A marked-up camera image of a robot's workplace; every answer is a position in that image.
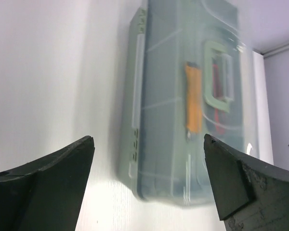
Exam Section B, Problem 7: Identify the red black utility knife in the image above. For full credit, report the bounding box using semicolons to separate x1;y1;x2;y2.
212;59;225;135

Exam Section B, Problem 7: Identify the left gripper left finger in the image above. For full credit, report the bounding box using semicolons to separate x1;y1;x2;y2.
0;136;95;231

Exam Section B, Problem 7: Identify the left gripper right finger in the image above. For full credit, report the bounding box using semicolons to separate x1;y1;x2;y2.
204;134;289;231

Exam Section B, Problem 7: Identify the green clear-lid tool box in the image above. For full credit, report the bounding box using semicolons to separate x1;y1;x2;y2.
118;0;261;207

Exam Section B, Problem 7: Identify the yellow black utility knife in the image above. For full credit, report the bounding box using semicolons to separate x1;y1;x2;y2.
184;62;202;140

